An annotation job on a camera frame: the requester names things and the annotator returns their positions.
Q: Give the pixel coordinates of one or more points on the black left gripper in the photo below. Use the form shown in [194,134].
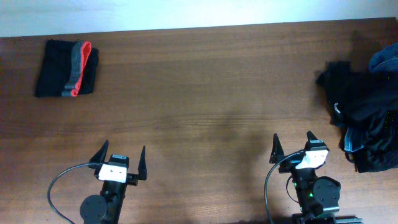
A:
[133,179]

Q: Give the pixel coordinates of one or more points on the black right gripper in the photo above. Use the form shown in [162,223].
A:
[278,152]

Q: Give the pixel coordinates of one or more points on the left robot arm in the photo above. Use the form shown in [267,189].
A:
[106,206]

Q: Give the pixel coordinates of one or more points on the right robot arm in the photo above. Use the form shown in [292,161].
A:
[317,196]

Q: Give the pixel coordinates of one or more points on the light blue garment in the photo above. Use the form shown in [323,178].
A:
[353,140]

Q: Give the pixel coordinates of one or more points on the black clothes pile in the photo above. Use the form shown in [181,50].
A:
[366,101]

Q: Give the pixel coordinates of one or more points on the folded black garment red band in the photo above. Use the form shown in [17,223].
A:
[68,69]

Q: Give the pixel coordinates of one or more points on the blue denim garment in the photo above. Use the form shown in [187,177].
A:
[384,60]

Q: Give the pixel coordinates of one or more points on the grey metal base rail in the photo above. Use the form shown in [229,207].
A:
[352,220]

